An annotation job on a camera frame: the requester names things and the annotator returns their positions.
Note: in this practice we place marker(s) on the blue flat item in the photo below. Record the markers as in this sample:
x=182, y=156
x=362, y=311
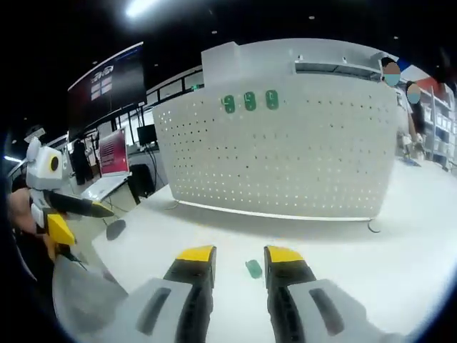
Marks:
x=411, y=161

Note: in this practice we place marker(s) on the person's left hand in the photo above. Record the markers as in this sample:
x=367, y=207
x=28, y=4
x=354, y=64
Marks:
x=21, y=209

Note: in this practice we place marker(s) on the white perforated mounting plate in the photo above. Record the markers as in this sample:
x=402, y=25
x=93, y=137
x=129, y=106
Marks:
x=278, y=160

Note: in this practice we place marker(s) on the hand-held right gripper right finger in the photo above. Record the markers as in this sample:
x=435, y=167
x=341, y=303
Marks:
x=285, y=293

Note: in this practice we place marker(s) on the large dark wall screen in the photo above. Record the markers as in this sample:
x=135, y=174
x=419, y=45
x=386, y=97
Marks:
x=110, y=85

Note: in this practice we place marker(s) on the black computer monitor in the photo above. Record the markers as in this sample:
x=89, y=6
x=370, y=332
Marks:
x=147, y=135

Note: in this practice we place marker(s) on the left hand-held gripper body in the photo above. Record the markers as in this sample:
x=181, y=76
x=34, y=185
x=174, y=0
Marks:
x=44, y=168

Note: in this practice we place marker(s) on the black oval pad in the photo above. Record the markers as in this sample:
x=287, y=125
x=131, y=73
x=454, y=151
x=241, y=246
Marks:
x=115, y=229

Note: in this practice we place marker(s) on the ceiling mounted white device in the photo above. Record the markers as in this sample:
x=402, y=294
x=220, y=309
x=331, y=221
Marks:
x=35, y=131

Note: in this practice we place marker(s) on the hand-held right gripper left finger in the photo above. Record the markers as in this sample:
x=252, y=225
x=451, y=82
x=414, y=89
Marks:
x=193, y=293

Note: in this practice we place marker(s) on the white storage shelf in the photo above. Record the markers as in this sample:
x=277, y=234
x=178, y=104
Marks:
x=442, y=121

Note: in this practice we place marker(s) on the long ceiling light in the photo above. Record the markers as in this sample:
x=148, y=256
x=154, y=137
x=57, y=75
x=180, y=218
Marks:
x=13, y=157
x=141, y=8

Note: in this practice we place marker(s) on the green hook assembly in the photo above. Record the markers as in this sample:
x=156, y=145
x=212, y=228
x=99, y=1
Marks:
x=272, y=100
x=254, y=269
x=228, y=103
x=249, y=101

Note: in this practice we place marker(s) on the black box under desk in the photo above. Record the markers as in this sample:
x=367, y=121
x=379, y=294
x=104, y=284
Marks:
x=142, y=180

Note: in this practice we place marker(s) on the white laptop with red screen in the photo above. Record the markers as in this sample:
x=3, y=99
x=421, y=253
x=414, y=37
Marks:
x=113, y=151

